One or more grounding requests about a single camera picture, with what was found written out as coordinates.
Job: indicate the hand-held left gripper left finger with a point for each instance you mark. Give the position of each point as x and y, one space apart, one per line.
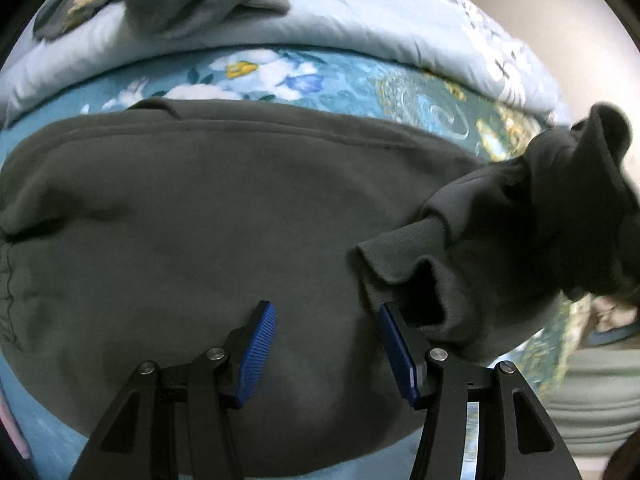
256 355

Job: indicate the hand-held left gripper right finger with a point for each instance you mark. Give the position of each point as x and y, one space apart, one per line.
397 355

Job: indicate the dark grey sweatshirt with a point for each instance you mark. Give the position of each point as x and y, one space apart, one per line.
200 210

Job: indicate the person's grey clothing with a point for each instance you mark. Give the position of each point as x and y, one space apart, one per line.
595 390

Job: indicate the pink cloth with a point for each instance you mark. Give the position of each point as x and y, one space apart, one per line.
15 425

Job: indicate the teal floral bed sheet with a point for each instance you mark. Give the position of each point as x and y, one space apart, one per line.
350 85

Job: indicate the blue floral duvet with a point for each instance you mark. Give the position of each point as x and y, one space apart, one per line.
350 20

